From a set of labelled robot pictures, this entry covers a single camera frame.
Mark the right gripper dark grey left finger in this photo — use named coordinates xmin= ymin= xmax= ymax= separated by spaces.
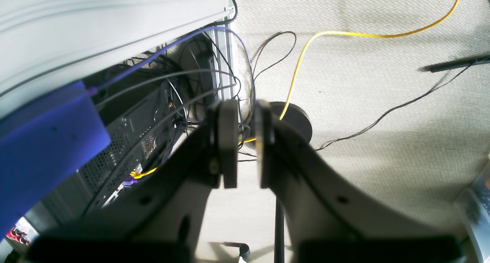
xmin=27 ymin=100 xmax=238 ymax=263

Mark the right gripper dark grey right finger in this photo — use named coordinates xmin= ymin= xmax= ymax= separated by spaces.
xmin=254 ymin=100 xmax=464 ymax=263

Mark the black round stand base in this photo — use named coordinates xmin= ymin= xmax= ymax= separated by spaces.
xmin=269 ymin=102 xmax=313 ymax=143

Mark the black computer case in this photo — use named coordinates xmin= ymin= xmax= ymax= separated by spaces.
xmin=26 ymin=51 xmax=216 ymax=227

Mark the blue box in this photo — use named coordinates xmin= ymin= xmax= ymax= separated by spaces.
xmin=0 ymin=81 xmax=111 ymax=236

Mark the black tripod leg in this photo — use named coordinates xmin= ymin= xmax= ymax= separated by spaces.
xmin=418 ymin=54 xmax=490 ymax=73

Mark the thin black floor cable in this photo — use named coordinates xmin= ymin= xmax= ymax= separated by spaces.
xmin=315 ymin=66 xmax=471 ymax=151

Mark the yellow cable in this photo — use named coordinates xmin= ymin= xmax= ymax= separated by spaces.
xmin=130 ymin=0 xmax=462 ymax=179

